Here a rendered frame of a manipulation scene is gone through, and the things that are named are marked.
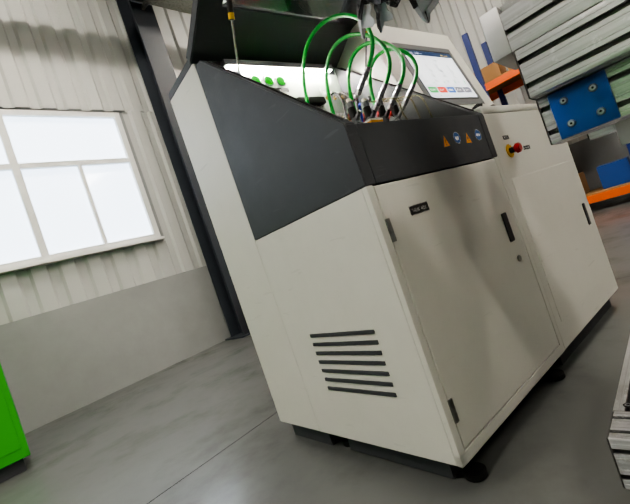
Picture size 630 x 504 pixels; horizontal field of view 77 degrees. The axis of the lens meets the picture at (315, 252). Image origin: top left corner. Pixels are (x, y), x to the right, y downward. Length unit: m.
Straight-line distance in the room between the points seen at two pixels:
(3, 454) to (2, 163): 2.93
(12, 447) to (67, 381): 1.59
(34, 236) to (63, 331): 1.00
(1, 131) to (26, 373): 2.40
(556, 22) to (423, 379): 0.78
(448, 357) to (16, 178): 4.56
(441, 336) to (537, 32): 0.68
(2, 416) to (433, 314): 2.71
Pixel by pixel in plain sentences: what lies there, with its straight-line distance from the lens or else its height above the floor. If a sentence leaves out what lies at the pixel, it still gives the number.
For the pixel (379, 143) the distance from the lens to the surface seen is 1.07.
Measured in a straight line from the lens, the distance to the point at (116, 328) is 4.84.
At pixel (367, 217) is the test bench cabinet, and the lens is 0.99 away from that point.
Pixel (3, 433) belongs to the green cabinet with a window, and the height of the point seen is 0.27.
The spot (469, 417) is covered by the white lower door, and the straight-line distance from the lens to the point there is 1.15.
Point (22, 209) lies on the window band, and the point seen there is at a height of 2.06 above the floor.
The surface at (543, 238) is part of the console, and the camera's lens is 1.69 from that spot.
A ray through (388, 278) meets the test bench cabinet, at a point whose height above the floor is 0.56.
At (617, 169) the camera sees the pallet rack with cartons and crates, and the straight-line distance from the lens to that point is 6.51.
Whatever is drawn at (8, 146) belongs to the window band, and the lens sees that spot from 5.14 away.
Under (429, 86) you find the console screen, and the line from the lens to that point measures 1.94.
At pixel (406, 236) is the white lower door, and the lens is 1.03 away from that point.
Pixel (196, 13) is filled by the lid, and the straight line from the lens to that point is 1.55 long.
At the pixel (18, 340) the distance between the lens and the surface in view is 4.65.
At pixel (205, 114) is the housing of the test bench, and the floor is 1.29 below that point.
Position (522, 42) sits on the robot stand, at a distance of 0.87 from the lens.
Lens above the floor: 0.67
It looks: level
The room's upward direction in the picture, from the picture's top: 19 degrees counter-clockwise
